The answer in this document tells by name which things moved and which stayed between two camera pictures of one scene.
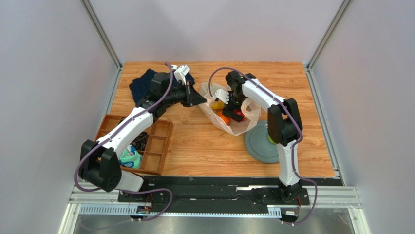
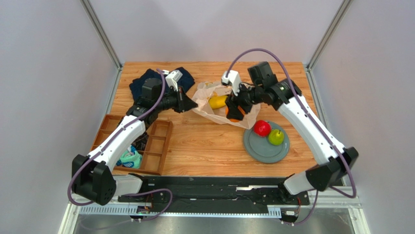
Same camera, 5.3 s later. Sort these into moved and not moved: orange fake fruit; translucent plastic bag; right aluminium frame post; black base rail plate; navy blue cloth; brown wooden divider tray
Moved: translucent plastic bag; orange fake fruit
Not moved: black base rail plate; navy blue cloth; right aluminium frame post; brown wooden divider tray
